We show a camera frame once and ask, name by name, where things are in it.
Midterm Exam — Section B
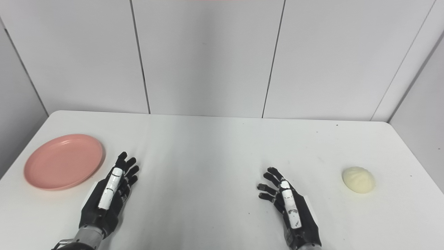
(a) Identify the cream steamed bun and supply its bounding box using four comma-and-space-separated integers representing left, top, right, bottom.
342, 166, 376, 194

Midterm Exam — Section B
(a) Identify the pink round plate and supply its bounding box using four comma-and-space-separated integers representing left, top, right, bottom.
24, 134, 105, 191

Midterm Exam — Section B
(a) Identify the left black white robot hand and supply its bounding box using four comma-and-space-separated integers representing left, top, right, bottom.
79, 152, 140, 240

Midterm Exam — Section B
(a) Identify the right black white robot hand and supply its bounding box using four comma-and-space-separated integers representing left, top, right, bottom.
257, 167, 322, 250

